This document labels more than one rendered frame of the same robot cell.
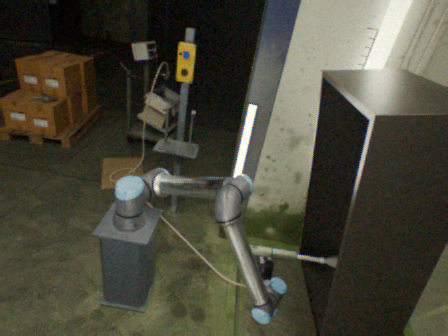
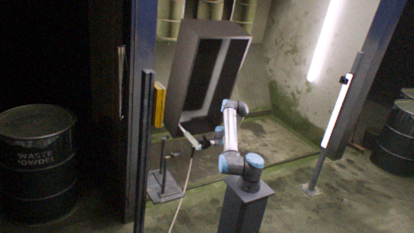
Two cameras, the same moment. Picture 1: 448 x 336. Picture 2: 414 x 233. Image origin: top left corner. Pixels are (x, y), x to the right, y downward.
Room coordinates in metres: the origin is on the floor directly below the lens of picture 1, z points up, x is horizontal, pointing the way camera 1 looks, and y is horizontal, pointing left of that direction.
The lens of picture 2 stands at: (2.73, 1.96, 2.25)
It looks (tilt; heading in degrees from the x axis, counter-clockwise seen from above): 26 degrees down; 236
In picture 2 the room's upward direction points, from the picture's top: 9 degrees clockwise
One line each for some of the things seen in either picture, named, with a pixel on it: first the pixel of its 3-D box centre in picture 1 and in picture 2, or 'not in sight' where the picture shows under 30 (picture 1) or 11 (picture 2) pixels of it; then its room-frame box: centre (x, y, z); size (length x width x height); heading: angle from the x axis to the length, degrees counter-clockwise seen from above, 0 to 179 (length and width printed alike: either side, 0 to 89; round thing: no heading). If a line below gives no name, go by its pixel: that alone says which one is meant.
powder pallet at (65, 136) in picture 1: (58, 120); not in sight; (3.45, 2.35, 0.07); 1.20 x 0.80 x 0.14; 8
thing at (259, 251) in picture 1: (282, 263); (187, 142); (1.27, -0.49, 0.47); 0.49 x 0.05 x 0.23; 91
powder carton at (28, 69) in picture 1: (39, 73); not in sight; (3.44, 2.52, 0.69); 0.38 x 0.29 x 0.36; 2
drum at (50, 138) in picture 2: not in sight; (41, 164); (2.63, -0.60, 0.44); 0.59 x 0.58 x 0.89; 161
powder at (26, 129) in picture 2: not in sight; (36, 121); (2.63, -0.61, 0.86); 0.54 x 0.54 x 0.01
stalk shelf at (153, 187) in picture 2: (177, 147); (160, 185); (1.96, 0.38, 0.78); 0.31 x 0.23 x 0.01; 91
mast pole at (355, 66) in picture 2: not in sight; (332, 129); (-0.04, 0.21, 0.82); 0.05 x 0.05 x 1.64; 1
